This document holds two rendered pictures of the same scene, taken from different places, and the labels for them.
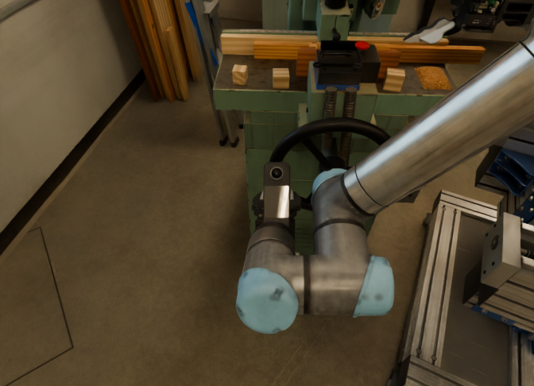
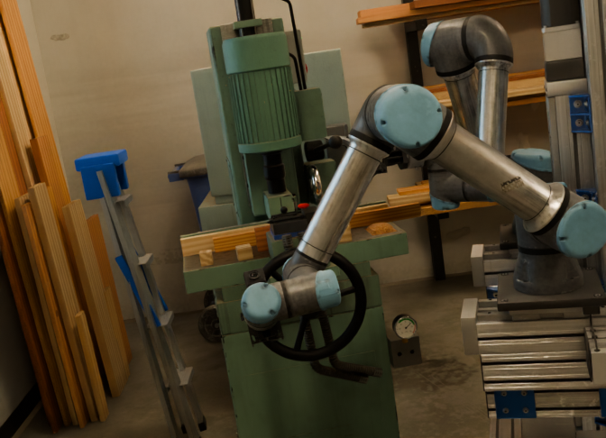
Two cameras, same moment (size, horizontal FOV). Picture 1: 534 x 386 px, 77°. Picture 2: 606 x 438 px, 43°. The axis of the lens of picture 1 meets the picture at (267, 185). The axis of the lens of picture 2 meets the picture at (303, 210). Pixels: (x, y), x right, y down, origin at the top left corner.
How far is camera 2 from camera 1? 1.27 m
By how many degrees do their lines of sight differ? 38
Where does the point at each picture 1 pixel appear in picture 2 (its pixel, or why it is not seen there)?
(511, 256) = (467, 314)
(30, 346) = not seen: outside the picture
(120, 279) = not seen: outside the picture
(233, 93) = (203, 272)
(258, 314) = (257, 302)
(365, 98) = not seen: hidden behind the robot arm
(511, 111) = (353, 170)
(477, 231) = (546, 424)
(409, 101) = (362, 246)
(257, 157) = (237, 344)
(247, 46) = (206, 243)
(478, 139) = (349, 188)
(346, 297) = (307, 285)
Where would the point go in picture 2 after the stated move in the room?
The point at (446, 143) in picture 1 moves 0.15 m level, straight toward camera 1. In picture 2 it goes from (335, 196) to (307, 213)
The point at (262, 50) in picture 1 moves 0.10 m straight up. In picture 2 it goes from (222, 242) to (215, 208)
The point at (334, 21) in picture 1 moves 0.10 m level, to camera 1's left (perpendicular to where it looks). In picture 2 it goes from (280, 202) to (243, 208)
